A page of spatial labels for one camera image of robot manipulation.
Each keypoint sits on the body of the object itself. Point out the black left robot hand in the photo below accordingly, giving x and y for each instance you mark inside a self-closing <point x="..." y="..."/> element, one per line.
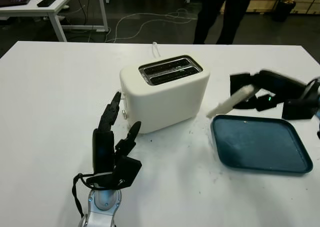
<point x="102" y="150"/>

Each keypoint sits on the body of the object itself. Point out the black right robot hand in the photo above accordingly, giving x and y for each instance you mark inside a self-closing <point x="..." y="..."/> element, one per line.
<point x="280" y="84"/>

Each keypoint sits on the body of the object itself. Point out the pale bread slice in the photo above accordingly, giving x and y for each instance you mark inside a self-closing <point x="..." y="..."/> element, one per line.
<point x="230" y="102"/>

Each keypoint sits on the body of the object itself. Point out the white toaster lever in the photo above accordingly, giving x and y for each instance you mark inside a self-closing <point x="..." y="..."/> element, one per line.
<point x="122" y="96"/>

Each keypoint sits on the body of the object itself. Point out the blue plastic tray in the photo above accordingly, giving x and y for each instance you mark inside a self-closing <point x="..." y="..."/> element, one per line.
<point x="260" y="144"/>

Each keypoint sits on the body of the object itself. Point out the white toaster knob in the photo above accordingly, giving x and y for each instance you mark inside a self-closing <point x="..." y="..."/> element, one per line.
<point x="124" y="114"/>

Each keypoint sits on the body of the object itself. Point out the white two-slot toaster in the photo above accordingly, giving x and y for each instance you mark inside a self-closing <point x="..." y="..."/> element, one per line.
<point x="165" y="104"/>

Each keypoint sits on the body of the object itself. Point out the black waste bin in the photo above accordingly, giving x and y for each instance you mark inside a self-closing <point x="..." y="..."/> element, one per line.
<point x="283" y="9"/>

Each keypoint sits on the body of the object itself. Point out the wooden shipping crate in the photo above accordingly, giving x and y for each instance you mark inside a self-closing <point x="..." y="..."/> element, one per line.
<point x="265" y="2"/>

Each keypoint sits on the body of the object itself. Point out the standing person in dark trousers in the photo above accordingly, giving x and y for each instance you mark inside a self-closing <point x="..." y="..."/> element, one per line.
<point x="212" y="14"/>

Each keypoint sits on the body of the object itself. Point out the white office desk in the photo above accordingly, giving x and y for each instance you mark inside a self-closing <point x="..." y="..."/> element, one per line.
<point x="57" y="2"/>

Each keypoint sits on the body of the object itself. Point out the black smartphone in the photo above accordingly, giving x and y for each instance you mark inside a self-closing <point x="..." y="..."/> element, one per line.
<point x="46" y="2"/>

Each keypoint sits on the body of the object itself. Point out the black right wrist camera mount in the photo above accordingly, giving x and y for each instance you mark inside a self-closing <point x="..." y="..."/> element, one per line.
<point x="297" y="109"/>

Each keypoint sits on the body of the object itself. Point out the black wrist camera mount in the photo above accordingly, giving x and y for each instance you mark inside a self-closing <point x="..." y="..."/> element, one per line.
<point x="297" y="109"/>
<point x="127" y="170"/>

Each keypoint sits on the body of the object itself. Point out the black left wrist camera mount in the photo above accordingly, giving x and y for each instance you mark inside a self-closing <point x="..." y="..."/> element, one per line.
<point x="127" y="170"/>

